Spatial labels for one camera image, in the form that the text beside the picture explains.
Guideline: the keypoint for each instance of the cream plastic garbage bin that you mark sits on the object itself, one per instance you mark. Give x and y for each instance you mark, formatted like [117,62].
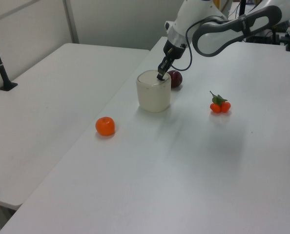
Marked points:
[154,97]

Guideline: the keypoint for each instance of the grey partition post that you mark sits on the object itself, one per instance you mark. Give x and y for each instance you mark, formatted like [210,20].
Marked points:
[71,24]

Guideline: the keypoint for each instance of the dark red apple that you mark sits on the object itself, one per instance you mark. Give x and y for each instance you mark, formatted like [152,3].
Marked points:
[176,79]

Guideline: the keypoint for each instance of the orange mandarin fruit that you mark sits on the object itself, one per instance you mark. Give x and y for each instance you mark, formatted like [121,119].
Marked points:
[105,126]

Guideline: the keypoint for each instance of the black vertical pole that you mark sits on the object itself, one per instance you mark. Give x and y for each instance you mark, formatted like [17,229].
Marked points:
[242,7]

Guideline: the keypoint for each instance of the black camera stand pole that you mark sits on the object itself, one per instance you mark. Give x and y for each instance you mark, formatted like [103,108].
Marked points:
[10,85]

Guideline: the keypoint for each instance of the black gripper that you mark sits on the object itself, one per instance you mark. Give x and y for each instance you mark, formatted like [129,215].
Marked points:
[174,50]

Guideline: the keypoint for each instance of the wooden cabinet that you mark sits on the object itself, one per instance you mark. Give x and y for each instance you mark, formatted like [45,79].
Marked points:
[216,3]

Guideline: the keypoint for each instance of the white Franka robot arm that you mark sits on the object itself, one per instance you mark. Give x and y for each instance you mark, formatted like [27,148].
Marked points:
[208,44]

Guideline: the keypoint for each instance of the black equipment box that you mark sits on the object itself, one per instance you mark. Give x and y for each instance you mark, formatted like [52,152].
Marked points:
[262,38]

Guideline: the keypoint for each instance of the small oranges with leaves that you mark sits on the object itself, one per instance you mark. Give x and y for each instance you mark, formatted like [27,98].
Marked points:
[215,108]

